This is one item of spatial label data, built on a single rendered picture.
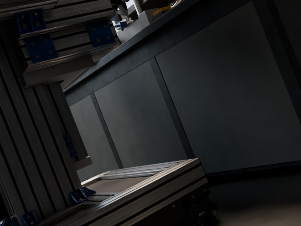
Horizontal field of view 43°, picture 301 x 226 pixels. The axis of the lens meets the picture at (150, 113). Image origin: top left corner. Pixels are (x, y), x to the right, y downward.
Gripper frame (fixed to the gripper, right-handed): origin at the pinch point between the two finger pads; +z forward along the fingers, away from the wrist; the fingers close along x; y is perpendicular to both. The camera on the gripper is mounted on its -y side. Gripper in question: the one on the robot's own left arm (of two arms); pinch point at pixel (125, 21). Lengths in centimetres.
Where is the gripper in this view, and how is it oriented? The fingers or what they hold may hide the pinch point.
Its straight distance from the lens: 201.1
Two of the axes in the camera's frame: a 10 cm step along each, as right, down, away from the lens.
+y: -7.3, 3.0, -6.2
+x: 5.7, -2.3, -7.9
